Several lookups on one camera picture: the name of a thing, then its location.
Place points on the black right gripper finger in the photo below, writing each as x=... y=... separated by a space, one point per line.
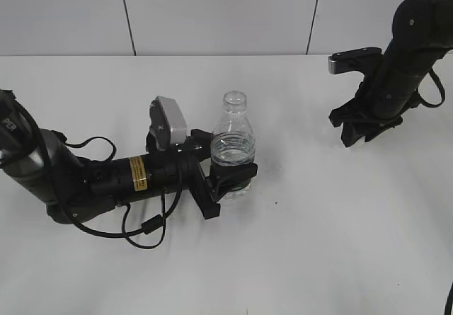
x=377 y=130
x=354 y=133

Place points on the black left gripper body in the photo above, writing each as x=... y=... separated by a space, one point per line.
x=178 y=168

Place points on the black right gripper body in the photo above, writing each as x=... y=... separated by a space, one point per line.
x=355 y=111

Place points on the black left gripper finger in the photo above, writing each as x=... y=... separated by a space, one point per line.
x=227 y=179
x=203 y=138

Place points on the clear cestbon water bottle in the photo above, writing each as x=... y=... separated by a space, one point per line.
x=234 y=142

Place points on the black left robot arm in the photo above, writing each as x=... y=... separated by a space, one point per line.
x=77 y=189

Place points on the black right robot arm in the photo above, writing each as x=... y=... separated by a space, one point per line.
x=421 y=35

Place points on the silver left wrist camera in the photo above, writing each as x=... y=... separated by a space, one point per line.
x=168 y=126

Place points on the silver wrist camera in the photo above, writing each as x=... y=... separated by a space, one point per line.
x=363 y=60
x=168 y=126

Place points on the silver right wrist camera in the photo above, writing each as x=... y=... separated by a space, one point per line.
x=363 y=60

